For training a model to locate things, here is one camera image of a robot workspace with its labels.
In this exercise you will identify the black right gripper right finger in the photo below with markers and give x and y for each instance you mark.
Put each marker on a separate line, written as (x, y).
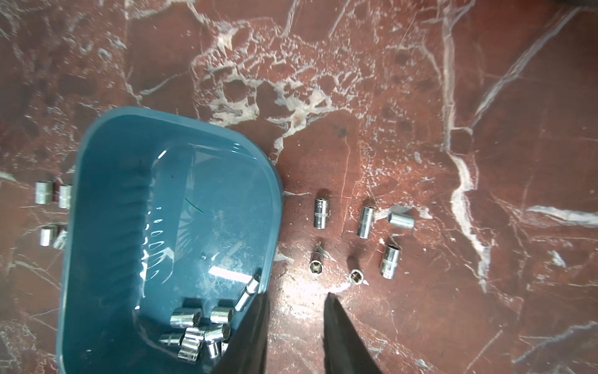
(345, 352)

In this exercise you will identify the teal plastic storage box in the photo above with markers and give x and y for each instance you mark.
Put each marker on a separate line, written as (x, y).
(166, 211)

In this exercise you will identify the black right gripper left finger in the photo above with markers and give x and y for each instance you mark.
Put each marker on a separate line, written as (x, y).
(247, 351)

